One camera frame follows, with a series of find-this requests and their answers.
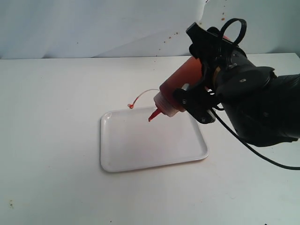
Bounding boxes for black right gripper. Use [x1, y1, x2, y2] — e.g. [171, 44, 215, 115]
[172, 22, 246, 124]

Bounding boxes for red sauce squeeze bottle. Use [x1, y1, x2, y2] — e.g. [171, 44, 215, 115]
[127, 35, 233, 123]

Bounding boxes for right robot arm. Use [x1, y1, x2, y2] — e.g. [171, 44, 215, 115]
[173, 19, 300, 147]

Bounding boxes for white rectangular plastic tray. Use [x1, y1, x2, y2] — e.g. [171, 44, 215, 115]
[100, 107, 209, 173]

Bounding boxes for white backdrop sheet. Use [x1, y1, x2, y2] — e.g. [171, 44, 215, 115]
[0, 0, 206, 59]

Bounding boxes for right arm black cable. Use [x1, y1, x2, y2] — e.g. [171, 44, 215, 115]
[210, 18, 300, 170]

